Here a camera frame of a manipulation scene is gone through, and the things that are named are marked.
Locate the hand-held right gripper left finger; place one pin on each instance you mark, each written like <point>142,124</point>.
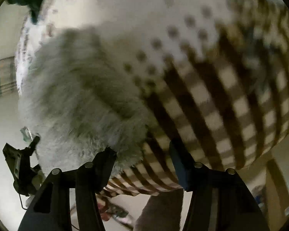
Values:
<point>103,163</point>

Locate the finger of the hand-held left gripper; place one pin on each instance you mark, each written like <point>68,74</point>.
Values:
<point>35,143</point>

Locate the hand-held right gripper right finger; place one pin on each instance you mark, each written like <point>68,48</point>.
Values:
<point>180,170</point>

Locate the grey fluffy pants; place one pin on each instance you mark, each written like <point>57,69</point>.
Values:
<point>74,101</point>

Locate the green striped curtain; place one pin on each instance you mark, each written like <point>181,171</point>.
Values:
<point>2,77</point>

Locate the bed with floral sheet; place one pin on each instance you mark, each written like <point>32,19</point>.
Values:
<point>231,89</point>

